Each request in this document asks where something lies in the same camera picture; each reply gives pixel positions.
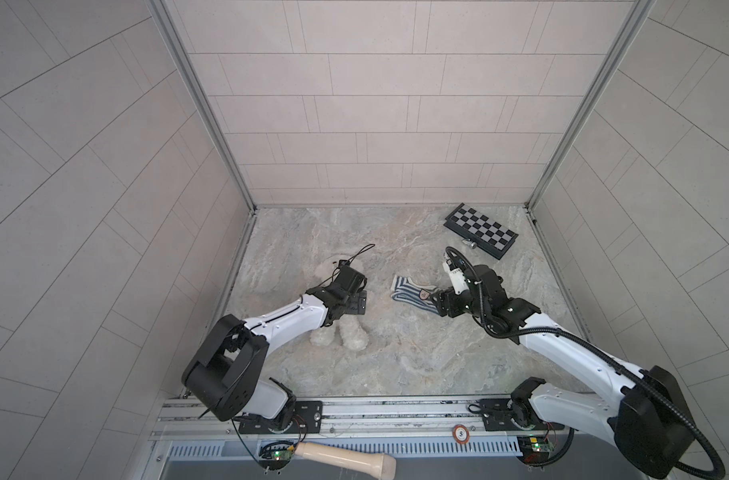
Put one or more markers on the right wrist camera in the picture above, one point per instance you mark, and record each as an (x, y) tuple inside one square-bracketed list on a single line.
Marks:
[(456, 274)]

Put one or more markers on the right circuit board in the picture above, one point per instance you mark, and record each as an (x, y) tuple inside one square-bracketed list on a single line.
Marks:
[(535, 449)]

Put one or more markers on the left circuit board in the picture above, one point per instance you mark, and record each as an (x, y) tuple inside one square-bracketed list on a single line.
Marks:
[(276, 456)]

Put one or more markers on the black white checkerboard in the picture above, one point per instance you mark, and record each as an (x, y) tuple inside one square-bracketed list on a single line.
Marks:
[(484, 232)]

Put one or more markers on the beige cylindrical handle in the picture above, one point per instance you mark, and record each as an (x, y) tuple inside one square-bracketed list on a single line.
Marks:
[(380, 466)]

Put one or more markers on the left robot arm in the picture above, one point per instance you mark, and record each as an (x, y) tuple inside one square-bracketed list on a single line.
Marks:
[(224, 373)]

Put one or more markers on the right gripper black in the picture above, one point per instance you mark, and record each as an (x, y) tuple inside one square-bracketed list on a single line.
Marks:
[(449, 295)]

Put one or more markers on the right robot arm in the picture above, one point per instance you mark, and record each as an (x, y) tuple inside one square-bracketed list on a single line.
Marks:
[(641, 412)]

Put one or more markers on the circuit board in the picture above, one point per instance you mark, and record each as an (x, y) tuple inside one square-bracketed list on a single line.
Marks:
[(276, 456), (535, 449)]

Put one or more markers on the white teddy bear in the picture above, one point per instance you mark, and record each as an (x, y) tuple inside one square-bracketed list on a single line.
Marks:
[(353, 336)]

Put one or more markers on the aluminium mounting rail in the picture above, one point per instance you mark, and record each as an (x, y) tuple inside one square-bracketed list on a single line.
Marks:
[(383, 420)]

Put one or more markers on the red round sticker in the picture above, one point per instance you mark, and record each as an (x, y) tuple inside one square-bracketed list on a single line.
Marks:
[(461, 434)]

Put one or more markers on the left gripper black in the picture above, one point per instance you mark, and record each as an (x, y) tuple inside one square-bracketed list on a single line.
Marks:
[(357, 307)]

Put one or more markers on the blue white striped sweater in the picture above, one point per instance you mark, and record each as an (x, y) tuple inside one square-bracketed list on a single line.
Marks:
[(405, 290)]

